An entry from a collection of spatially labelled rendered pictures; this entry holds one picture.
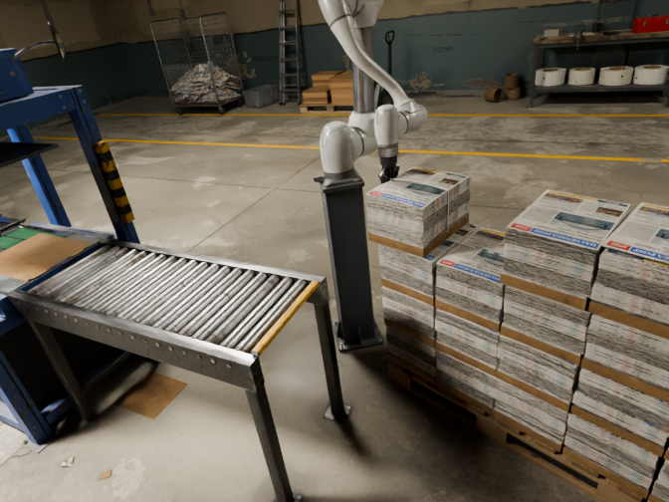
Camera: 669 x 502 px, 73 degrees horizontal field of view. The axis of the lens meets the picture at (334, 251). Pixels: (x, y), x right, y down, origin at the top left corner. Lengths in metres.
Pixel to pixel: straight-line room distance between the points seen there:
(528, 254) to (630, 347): 0.41
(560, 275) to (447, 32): 7.06
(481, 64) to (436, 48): 0.79
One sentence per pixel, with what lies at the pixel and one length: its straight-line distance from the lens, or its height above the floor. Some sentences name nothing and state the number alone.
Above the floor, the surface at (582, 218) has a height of 1.07.
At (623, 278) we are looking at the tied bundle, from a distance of 1.58.
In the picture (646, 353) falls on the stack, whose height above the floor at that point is 0.76.
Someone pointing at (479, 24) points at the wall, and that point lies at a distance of 8.32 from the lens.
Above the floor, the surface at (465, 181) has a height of 1.05.
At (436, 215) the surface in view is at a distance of 1.89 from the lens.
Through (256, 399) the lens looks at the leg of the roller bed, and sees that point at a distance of 1.65.
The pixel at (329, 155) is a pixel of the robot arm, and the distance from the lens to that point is 2.19.
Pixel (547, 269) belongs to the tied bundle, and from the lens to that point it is 1.65.
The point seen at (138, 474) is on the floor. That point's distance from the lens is 2.49.
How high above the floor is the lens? 1.81
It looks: 29 degrees down
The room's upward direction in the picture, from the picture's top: 7 degrees counter-clockwise
